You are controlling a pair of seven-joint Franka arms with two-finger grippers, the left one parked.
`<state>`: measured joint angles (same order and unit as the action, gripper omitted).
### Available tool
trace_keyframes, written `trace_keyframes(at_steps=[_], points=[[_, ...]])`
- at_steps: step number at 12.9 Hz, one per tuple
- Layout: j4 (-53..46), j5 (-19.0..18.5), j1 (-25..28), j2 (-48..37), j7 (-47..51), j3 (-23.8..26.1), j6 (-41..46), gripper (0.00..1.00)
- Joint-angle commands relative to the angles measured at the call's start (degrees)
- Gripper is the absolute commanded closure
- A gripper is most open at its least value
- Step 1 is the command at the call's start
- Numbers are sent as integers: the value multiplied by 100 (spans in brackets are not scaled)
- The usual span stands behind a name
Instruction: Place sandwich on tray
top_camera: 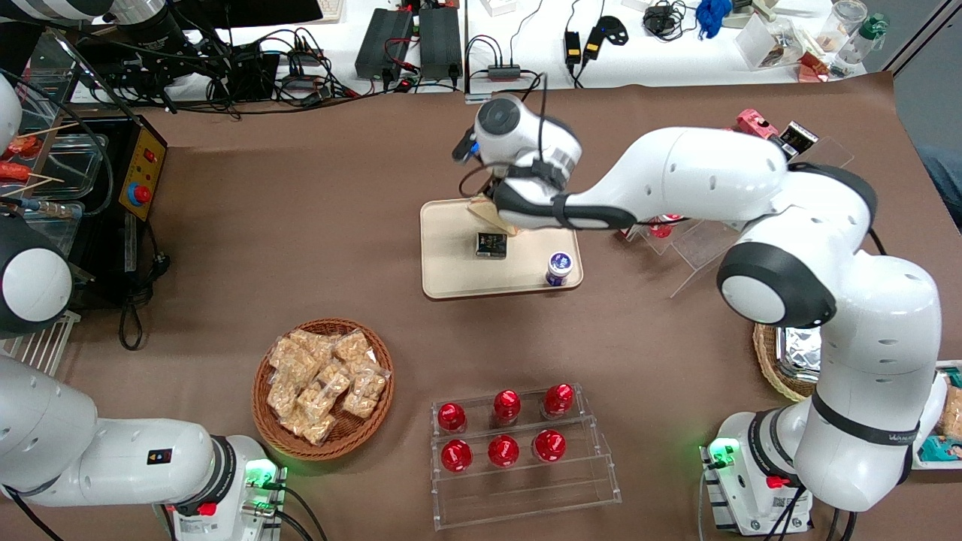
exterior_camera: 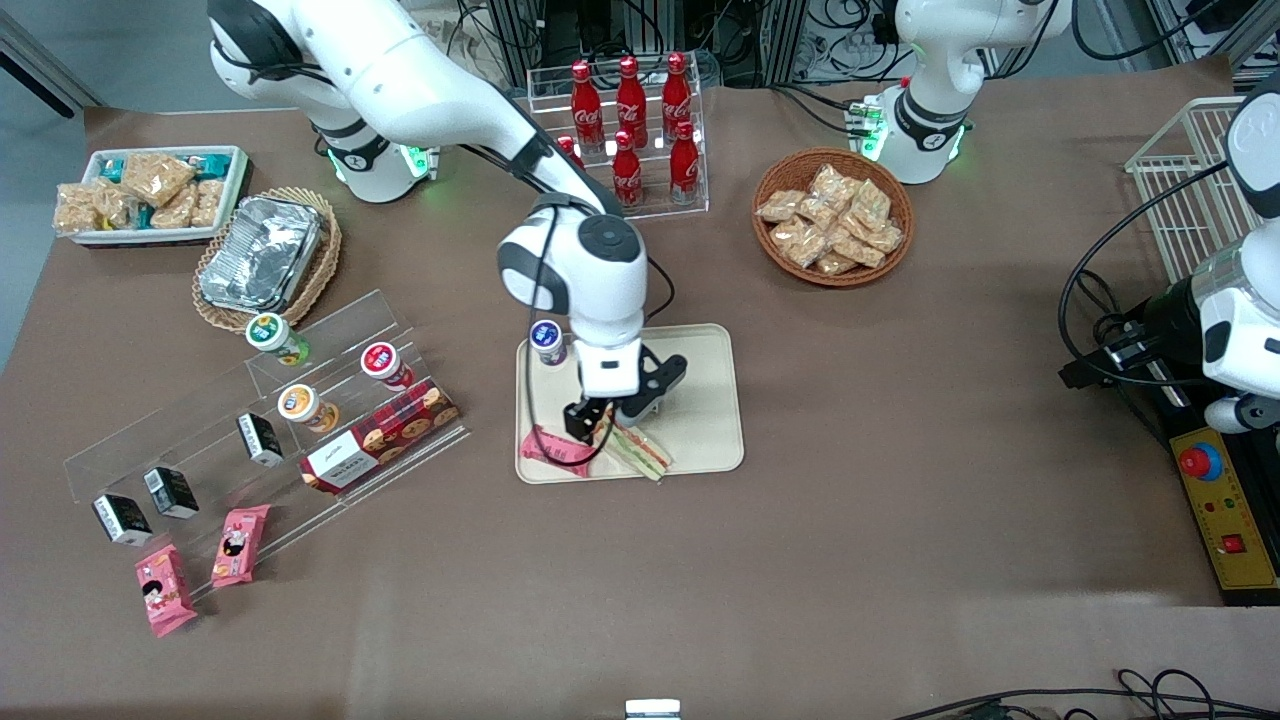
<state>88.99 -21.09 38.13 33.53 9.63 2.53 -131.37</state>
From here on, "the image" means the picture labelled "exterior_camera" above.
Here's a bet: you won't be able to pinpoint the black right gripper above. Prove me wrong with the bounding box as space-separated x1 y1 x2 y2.
563 394 654 447

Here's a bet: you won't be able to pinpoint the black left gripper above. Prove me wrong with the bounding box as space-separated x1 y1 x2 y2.
1058 285 1203 391

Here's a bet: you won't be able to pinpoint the triangular sandwich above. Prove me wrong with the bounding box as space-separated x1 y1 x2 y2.
590 415 673 484

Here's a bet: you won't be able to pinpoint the beige plastic tray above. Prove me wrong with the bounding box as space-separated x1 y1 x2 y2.
515 322 746 486

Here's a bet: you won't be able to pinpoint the pink wrapped snack bar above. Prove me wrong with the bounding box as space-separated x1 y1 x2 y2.
520 424 593 479

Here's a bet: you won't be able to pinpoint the blue lid yogurt cup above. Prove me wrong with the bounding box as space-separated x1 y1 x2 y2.
529 321 569 368

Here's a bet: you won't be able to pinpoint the yellow emergency stop box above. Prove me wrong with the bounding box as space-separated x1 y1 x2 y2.
1170 425 1280 593

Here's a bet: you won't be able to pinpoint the red cookie box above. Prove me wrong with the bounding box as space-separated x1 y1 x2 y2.
300 377 461 496

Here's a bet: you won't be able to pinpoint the red lid cup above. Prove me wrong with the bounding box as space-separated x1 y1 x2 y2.
360 341 414 391

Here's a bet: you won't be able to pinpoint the clear acrylic bottle rack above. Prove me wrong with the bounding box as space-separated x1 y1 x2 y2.
527 55 709 231

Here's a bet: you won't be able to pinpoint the clear acrylic tiered display stand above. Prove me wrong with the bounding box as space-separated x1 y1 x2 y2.
63 290 471 601

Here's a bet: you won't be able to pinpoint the orange-lid cup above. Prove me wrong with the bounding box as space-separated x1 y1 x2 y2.
277 383 341 434

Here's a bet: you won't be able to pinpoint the round brown wicker basket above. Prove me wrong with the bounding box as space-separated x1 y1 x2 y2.
752 149 915 289

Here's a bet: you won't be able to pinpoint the oval wicker basket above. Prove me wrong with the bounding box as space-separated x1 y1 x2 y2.
192 187 343 334

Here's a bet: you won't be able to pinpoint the green lid cup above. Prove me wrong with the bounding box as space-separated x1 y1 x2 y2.
246 312 311 366

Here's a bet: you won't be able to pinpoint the small black white carton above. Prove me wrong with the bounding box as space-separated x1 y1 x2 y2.
143 466 200 520
236 412 286 469
92 494 154 547

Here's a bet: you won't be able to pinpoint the aluminium foil container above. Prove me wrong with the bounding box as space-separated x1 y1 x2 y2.
198 195 324 313

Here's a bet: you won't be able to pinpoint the pink cartoon snack pack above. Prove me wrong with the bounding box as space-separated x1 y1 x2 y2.
210 505 272 589
135 544 199 639

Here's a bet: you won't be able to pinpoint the white rectangular snack bin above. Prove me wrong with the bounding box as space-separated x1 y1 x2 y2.
55 145 251 247

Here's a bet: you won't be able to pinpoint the large clear rice cracker pack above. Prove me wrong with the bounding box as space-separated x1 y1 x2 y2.
121 152 197 208

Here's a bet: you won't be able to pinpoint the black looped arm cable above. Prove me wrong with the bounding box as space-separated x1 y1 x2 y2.
1058 160 1236 391

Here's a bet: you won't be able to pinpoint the white wire basket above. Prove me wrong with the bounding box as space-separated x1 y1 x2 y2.
1125 97 1263 286

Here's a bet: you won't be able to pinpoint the black floor cables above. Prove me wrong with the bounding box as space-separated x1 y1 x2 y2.
890 668 1280 720

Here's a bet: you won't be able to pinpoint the aluminium frame rack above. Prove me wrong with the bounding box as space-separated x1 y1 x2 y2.
480 0 811 89

